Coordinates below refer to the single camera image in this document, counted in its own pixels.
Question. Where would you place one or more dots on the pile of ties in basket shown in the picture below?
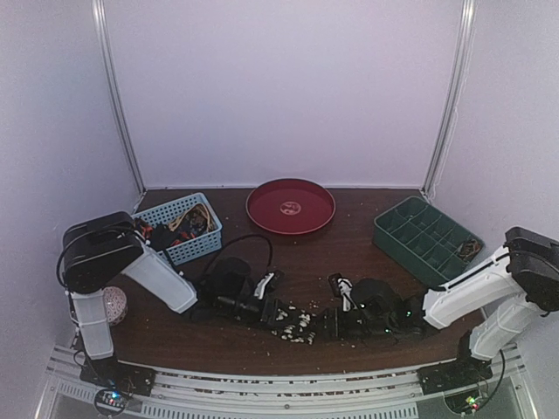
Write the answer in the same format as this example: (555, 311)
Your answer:
(191, 224)

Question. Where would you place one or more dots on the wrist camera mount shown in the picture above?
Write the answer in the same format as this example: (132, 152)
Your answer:
(341, 288)
(268, 283)

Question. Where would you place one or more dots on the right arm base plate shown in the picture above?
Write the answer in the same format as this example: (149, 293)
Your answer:
(464, 382)

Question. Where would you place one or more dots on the right aluminium corner post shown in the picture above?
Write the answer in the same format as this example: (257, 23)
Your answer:
(450, 111)

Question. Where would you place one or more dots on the black white floral tie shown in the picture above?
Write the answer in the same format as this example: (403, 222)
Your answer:
(294, 325)

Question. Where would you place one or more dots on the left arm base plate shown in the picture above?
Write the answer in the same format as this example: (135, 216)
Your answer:
(116, 382)

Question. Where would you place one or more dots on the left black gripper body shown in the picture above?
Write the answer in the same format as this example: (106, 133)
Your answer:
(230, 305)

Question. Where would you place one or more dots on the aluminium corner post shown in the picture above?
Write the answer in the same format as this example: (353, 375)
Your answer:
(101, 27)
(450, 111)

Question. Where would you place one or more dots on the round red tray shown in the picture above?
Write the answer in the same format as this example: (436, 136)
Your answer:
(290, 206)

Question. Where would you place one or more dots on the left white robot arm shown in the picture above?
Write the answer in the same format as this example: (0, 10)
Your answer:
(97, 251)

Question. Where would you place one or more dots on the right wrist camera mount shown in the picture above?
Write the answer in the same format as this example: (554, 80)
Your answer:
(341, 288)

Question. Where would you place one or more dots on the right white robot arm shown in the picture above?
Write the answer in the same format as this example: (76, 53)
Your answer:
(522, 274)

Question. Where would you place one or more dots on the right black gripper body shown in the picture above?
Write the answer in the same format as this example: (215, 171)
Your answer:
(334, 321)

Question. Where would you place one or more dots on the dark green divided organizer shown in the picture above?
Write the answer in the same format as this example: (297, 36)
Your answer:
(423, 240)

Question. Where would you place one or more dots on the light blue plastic basket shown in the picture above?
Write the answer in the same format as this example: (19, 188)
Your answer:
(190, 250)

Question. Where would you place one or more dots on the left aluminium corner post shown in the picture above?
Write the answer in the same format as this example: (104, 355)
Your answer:
(101, 27)

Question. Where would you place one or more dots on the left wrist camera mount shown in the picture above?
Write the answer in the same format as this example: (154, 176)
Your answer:
(268, 283)

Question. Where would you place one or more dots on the small patterned pink bowl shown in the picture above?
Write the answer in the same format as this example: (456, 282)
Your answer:
(116, 304)

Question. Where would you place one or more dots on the rubber bands in organizer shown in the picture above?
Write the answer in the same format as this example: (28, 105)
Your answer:
(468, 250)

